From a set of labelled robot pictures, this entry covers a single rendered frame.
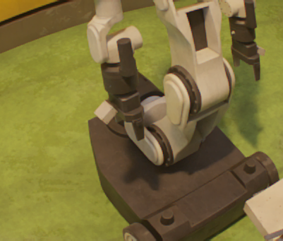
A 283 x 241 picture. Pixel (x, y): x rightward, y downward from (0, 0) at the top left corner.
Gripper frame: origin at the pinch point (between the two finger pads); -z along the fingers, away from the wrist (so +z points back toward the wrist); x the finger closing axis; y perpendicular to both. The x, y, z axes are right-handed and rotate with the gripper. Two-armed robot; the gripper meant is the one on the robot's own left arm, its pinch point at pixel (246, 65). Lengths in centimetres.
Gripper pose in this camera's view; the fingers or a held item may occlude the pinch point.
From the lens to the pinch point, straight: 170.1
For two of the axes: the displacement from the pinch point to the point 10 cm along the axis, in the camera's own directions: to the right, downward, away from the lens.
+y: 8.4, -4.0, 3.5
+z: -1.4, -8.0, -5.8
